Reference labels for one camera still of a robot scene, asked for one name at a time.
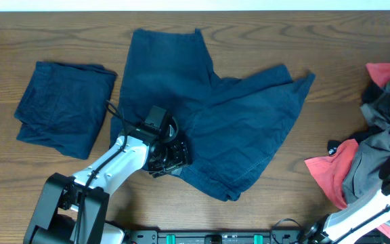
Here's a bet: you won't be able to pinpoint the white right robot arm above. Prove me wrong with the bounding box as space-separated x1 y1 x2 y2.
298 157 390 244

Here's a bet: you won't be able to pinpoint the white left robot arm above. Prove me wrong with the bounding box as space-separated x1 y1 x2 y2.
23 115 190 243

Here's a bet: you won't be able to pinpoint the navy blue shorts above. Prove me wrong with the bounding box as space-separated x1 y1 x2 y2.
14 62 117 159
118 29 315 201

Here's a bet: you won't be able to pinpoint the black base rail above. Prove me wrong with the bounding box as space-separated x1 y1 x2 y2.
123 219 309 244

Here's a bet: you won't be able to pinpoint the folded navy blue shorts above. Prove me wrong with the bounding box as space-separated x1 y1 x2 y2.
14 62 117 159

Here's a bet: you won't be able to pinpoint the black garment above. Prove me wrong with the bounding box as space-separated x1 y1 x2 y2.
327 82 383 156

